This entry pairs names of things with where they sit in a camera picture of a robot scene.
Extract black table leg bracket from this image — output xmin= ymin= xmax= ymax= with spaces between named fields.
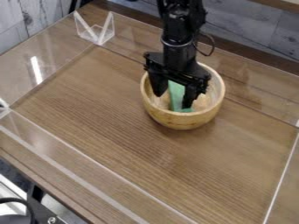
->
xmin=26 ymin=185 xmax=66 ymax=224

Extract round wooden bowl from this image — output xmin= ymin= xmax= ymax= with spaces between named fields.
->
xmin=140 ymin=63 xmax=225 ymax=130

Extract black cable bottom left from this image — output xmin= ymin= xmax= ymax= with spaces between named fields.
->
xmin=0 ymin=196 xmax=38 ymax=224

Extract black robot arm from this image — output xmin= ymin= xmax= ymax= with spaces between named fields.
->
xmin=144 ymin=0 xmax=210 ymax=109

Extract clear acrylic corner bracket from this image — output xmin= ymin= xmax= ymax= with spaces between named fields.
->
xmin=73 ymin=11 xmax=114 ymax=46

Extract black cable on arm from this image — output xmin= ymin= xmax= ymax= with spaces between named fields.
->
xmin=192 ymin=31 xmax=216 ymax=57

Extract green rectangular stick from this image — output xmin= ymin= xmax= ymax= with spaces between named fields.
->
xmin=168 ymin=80 xmax=192 ymax=113

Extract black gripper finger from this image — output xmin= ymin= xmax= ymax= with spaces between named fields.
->
xmin=148 ymin=70 xmax=168 ymax=97
xmin=181 ymin=84 xmax=200 ymax=109

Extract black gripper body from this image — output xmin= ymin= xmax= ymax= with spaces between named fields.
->
xmin=144 ymin=39 xmax=210 ymax=94

